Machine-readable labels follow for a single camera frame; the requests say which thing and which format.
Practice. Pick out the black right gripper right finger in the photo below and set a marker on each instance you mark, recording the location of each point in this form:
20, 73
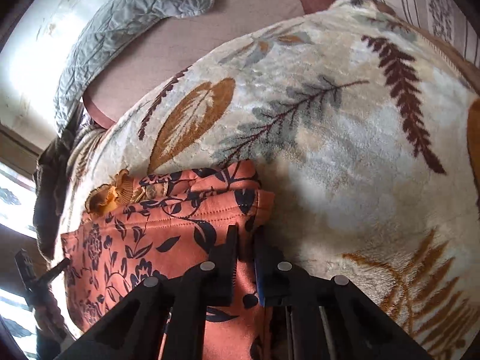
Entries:
327, 319

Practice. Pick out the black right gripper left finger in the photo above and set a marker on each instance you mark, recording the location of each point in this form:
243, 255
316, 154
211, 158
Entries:
164, 319

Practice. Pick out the orange floral garment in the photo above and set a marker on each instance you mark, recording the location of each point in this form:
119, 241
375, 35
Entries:
163, 238

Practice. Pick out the yellow ruffled small garment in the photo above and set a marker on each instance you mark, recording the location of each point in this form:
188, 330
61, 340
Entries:
122, 191

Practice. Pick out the dark brown fleece blanket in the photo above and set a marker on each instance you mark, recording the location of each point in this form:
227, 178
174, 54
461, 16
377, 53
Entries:
51, 180

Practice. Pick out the cream leaf-pattern plush blanket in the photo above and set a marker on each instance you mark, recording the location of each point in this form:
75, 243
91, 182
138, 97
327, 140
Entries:
366, 131

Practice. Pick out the pink bed sheet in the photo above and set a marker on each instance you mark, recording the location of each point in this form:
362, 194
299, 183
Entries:
173, 44

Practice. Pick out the grey quilted pillow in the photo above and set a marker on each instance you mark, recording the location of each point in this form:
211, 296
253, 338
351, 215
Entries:
113, 27

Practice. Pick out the striped floral pillow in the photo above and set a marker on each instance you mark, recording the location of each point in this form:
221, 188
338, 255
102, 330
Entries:
444, 19

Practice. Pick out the window with dark frame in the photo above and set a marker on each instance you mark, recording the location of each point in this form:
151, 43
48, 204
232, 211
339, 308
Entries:
17, 233

